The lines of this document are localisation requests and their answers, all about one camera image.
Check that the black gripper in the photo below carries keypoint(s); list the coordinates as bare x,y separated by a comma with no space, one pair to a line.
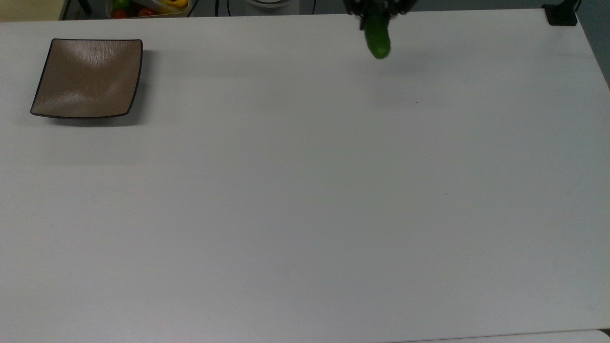
355,5

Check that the green cucumber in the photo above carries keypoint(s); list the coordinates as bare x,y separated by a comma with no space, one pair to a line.
378,40

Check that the square brown ceramic plate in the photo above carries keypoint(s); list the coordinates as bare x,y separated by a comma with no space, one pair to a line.
88,78

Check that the white round device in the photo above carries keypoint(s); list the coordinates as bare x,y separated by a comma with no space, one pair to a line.
271,5

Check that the black clamp stand base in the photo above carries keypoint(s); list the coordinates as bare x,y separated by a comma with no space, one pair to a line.
561,15

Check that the clear box of vegetables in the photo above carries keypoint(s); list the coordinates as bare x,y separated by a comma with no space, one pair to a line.
147,8

